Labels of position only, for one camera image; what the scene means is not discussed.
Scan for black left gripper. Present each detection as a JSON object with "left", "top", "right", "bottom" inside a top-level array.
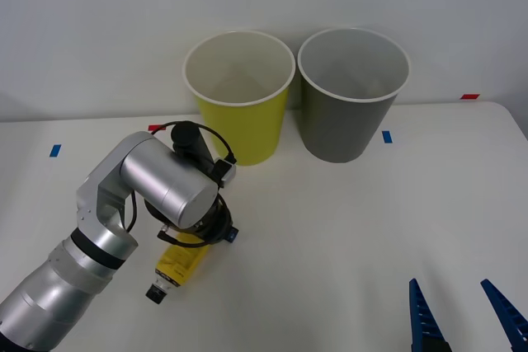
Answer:
[{"left": 181, "top": 198, "right": 241, "bottom": 246}]

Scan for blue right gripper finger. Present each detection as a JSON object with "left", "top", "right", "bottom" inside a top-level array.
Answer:
[
  {"left": 408, "top": 278, "right": 453, "bottom": 352},
  {"left": 479, "top": 278, "right": 528, "bottom": 352}
]

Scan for yellow label plastic bottle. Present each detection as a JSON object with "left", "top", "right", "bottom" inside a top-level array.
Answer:
[{"left": 144, "top": 231, "right": 213, "bottom": 305}]

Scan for yellow-green plastic bin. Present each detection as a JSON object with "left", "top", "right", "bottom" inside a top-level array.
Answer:
[{"left": 182, "top": 30, "right": 297, "bottom": 167}]

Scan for grey plastic bin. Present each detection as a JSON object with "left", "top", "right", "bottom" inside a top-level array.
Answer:
[{"left": 296, "top": 26, "right": 411, "bottom": 164}]

